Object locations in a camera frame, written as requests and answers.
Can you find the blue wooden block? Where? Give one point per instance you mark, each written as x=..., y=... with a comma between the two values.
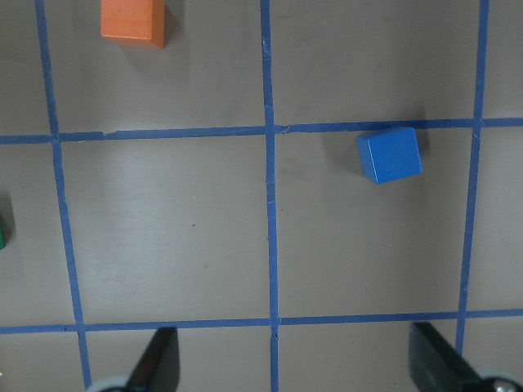
x=390, y=154

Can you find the orange wooden block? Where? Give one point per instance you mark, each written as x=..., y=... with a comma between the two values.
x=139, y=23

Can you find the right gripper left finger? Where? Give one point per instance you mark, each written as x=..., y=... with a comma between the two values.
x=158, y=369

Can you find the green wooden block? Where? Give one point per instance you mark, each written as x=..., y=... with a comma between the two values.
x=3, y=236

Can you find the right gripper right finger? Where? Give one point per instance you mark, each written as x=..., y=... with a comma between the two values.
x=434, y=365

